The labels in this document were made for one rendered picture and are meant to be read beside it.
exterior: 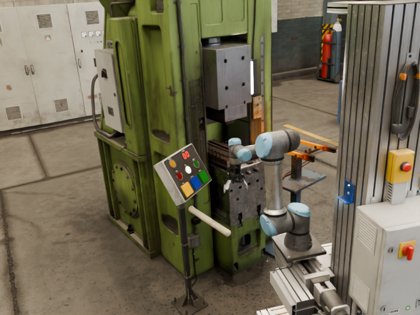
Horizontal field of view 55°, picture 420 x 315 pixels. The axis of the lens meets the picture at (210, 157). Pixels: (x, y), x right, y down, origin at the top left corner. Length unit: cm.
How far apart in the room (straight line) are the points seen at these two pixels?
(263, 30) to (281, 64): 754
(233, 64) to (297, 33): 815
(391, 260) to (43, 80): 682
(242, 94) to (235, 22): 50
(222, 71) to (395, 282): 164
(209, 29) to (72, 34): 520
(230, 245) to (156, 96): 126
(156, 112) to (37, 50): 486
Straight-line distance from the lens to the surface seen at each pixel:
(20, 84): 777
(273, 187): 202
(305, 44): 1108
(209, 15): 283
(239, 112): 288
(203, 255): 333
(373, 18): 170
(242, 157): 230
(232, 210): 303
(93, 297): 340
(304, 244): 222
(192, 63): 276
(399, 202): 190
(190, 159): 258
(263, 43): 315
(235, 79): 281
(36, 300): 354
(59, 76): 783
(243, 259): 335
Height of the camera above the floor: 209
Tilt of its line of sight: 22 degrees down
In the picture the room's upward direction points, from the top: 3 degrees counter-clockwise
